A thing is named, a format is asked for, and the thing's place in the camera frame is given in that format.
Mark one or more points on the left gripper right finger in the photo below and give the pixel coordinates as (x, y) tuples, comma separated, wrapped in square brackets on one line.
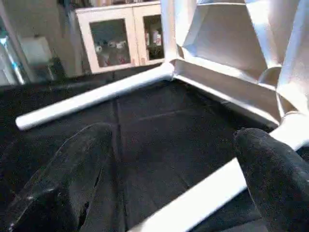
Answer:
[(280, 183)]

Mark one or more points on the white plastic table top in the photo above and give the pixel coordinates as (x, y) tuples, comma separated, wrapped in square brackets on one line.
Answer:
[(231, 48)]

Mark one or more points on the white plastic table leg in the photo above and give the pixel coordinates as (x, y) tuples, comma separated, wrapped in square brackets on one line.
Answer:
[(203, 193), (91, 96)]

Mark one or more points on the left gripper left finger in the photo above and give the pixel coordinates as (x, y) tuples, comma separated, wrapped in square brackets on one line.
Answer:
[(58, 188)]

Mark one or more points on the black work mat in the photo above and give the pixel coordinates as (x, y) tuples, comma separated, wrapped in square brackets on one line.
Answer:
[(169, 130)]

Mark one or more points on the white drawer cabinet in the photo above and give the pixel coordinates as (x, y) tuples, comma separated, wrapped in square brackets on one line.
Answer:
[(116, 38)]

